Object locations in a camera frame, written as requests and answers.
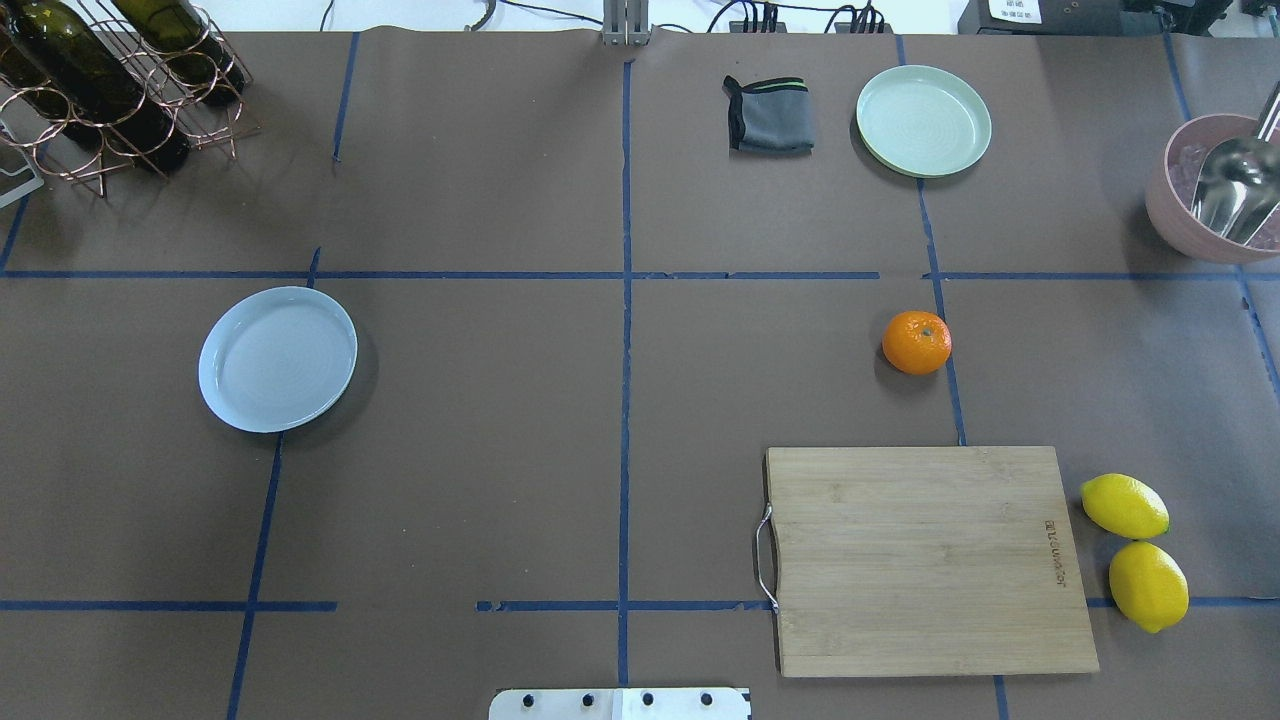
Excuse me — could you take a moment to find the yellow lemon by board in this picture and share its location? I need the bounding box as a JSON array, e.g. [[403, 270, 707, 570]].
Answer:
[[1080, 473, 1171, 541]]

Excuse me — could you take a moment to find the grey folded cloth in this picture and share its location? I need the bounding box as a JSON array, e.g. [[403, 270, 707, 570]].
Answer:
[[723, 76, 815, 156]]

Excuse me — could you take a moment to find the light green plate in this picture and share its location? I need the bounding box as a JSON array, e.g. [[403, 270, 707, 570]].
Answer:
[[855, 65, 993, 179]]

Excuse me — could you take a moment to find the copper wire bottle rack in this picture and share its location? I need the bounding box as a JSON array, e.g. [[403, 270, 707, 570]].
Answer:
[[3, 1, 261, 196]]

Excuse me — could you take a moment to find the metal ice scoop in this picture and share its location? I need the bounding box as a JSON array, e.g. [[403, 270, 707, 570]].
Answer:
[[1190, 85, 1279, 246]]

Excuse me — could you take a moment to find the dark green wine bottle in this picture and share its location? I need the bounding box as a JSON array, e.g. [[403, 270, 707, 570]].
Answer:
[[3, 1, 189, 173]]

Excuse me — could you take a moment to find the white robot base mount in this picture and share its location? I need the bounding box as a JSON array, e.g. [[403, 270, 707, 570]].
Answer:
[[488, 685, 753, 719]]

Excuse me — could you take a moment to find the light blue plate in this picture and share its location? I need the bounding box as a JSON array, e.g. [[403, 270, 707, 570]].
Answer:
[[197, 286, 358, 433]]

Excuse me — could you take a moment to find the yellow lemon near edge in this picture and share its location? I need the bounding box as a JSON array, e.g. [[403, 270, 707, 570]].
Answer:
[[1107, 541, 1190, 634]]

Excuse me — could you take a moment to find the orange fruit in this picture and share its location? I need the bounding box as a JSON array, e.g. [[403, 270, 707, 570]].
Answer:
[[881, 310, 954, 375]]

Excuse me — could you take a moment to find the wooden cutting board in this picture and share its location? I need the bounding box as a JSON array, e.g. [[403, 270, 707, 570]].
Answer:
[[764, 446, 1100, 678]]

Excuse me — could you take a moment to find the pink bowl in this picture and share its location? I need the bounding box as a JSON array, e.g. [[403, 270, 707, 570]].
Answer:
[[1146, 113, 1277, 265]]

